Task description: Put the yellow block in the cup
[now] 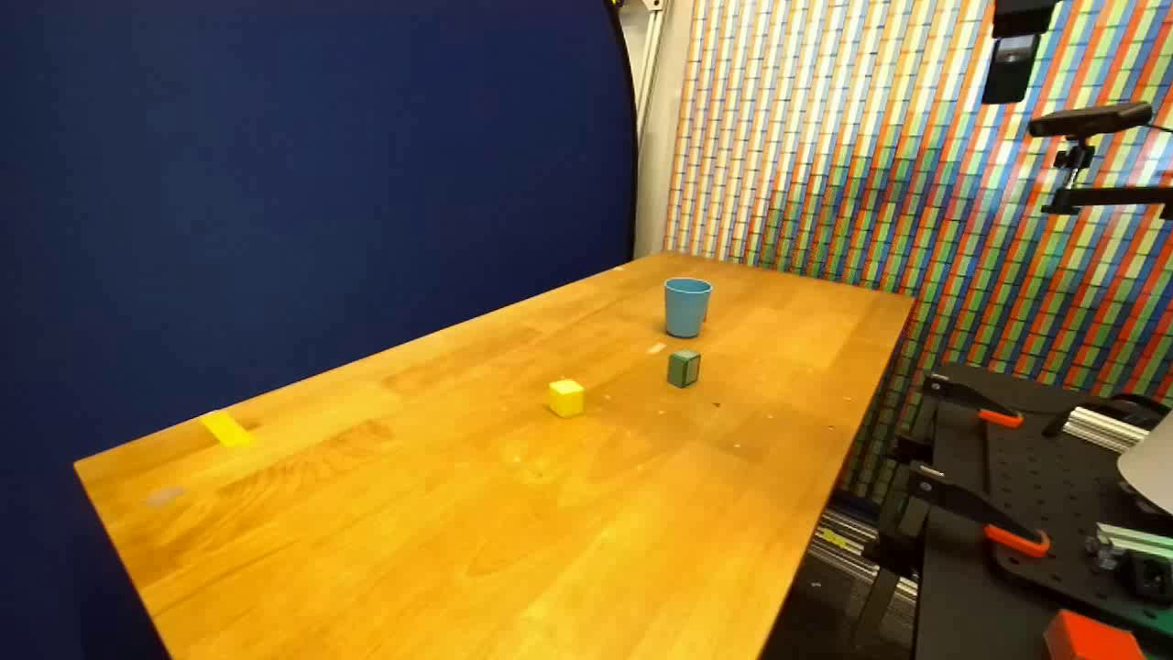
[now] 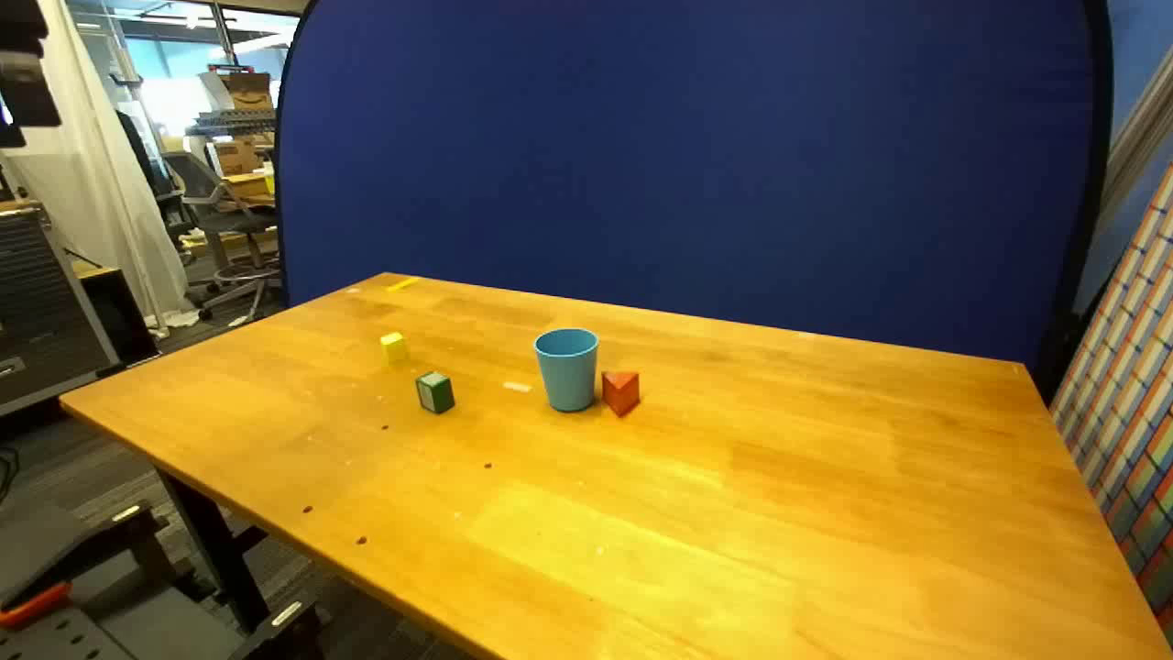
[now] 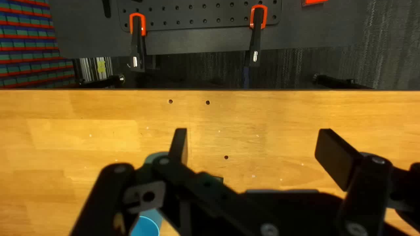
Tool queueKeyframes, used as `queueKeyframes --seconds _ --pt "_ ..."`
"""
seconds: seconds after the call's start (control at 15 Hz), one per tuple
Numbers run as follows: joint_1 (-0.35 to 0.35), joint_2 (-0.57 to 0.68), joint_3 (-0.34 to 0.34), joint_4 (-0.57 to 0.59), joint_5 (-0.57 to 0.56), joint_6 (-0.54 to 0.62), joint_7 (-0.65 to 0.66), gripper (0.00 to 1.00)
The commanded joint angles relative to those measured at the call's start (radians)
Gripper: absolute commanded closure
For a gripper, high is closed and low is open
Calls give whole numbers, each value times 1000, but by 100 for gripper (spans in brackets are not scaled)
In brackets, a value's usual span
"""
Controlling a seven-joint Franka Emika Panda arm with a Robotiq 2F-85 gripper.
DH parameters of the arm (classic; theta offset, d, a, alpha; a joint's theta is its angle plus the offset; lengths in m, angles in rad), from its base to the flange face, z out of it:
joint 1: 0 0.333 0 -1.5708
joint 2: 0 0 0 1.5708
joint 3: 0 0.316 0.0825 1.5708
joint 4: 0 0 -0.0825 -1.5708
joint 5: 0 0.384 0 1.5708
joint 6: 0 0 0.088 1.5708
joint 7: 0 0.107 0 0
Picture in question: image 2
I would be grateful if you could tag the metal storage shelf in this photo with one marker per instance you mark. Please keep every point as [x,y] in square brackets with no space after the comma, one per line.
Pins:
[239,157]

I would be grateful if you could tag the blue backdrop screen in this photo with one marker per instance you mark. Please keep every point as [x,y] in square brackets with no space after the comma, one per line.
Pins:
[685,157]

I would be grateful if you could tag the green block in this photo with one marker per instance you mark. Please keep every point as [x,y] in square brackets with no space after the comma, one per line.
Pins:
[433,393]

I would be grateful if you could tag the black table leg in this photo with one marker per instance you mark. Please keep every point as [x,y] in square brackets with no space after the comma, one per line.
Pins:
[219,542]

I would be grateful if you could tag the white curtain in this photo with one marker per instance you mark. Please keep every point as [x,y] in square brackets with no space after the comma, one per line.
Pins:
[108,171]

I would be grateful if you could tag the red block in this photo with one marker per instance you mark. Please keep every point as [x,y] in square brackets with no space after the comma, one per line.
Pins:
[620,388]

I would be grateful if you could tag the black equipment cabinet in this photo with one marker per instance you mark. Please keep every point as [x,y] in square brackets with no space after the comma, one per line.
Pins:
[41,304]

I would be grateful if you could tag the yellow block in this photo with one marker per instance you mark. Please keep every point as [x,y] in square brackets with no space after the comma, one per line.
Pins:
[393,344]

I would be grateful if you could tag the blue cup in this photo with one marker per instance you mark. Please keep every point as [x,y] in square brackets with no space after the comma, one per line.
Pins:
[568,368]

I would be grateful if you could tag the colourful checkered panel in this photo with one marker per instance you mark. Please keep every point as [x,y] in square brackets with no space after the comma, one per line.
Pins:
[1131,388]

